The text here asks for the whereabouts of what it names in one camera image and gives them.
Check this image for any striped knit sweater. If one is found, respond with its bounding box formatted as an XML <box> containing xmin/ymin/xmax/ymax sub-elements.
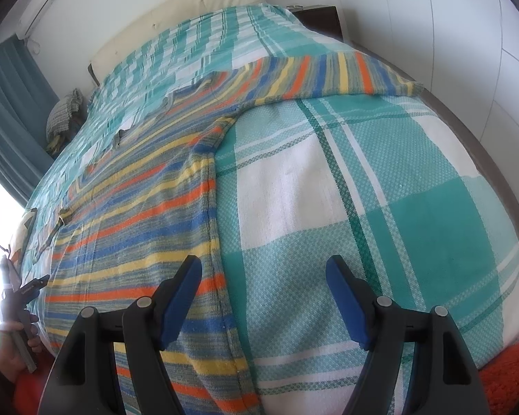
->
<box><xmin>41</xmin><ymin>52</ymin><xmax>422</xmax><ymax>414</ymax></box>

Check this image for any pile of folded clothes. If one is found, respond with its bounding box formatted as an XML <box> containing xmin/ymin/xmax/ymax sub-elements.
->
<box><xmin>46</xmin><ymin>88</ymin><xmax>86</xmax><ymax>158</ymax></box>

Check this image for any person's left hand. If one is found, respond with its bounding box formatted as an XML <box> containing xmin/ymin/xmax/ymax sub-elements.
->
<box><xmin>0</xmin><ymin>314</ymin><xmax>43</xmax><ymax>383</ymax></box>

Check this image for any patterned beige cushion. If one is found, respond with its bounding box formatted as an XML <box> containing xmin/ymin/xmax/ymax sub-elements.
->
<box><xmin>10</xmin><ymin>208</ymin><xmax>38</xmax><ymax>271</ymax></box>

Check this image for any orange shaggy rug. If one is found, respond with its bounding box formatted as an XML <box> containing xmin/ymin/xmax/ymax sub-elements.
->
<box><xmin>479</xmin><ymin>343</ymin><xmax>519</xmax><ymax>414</ymax></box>

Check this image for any teal curtain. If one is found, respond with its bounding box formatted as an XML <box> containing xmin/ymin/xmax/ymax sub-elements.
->
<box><xmin>0</xmin><ymin>36</ymin><xmax>58</xmax><ymax>205</ymax></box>

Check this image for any white air conditioner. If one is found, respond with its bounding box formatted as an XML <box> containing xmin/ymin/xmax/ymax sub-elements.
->
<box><xmin>16</xmin><ymin>0</ymin><xmax>54</xmax><ymax>40</ymax></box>

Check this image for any white wardrobe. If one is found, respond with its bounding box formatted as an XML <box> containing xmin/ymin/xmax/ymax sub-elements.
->
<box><xmin>340</xmin><ymin>0</ymin><xmax>519</xmax><ymax>202</ymax></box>

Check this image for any cream headboard cushion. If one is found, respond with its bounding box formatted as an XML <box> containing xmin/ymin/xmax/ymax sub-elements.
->
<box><xmin>88</xmin><ymin>0</ymin><xmax>264</xmax><ymax>85</ymax></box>

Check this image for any dark wooden nightstand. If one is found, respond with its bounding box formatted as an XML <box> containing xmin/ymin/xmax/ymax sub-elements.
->
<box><xmin>291</xmin><ymin>6</ymin><xmax>344</xmax><ymax>41</ymax></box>

